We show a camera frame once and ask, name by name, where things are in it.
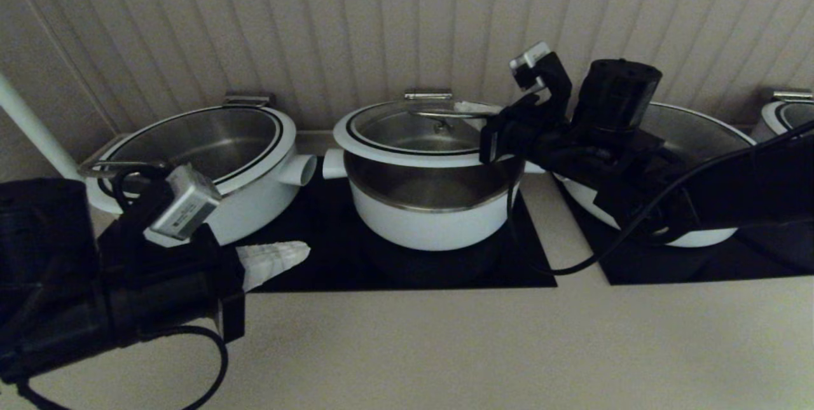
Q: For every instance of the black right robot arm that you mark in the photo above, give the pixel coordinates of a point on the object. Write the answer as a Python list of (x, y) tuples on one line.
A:
[(750, 181)]

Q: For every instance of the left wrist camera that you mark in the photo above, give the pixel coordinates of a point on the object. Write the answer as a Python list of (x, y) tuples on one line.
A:
[(184, 206)]

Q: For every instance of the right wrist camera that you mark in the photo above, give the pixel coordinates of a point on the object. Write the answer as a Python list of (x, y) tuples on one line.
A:
[(531, 60)]

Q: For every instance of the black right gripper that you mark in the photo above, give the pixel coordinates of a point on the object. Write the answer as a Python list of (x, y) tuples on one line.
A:
[(528, 133)]

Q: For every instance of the white slanted pole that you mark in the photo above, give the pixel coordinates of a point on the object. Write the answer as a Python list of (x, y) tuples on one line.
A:
[(32, 130)]

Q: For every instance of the left white chafing pot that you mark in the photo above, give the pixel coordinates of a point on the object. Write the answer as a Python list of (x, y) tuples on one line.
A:
[(216, 136)]

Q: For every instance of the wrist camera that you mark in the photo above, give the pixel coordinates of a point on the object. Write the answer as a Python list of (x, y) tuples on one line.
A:
[(184, 206), (531, 60)]

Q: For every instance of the far right white pot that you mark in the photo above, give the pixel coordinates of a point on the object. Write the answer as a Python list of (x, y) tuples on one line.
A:
[(792, 117)]

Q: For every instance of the glass lid with white rim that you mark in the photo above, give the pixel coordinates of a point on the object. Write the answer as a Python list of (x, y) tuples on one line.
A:
[(394, 130)]

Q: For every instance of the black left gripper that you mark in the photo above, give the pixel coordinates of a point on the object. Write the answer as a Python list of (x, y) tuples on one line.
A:
[(172, 283)]

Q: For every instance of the black glass cooktop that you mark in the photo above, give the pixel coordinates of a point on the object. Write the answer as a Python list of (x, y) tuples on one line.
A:
[(699, 267), (331, 264)]

